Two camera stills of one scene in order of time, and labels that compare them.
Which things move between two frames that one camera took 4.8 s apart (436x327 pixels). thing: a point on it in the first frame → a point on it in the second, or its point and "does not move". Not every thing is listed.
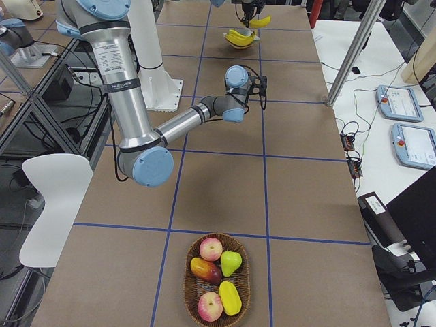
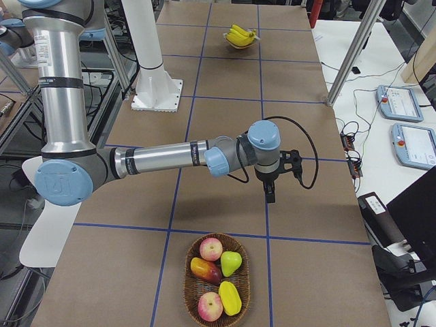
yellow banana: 259,23 → 251,33
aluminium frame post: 355,52 does not move
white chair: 62,181 does not move
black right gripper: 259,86 → 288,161
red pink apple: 210,249 does not move
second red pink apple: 210,306 does not move
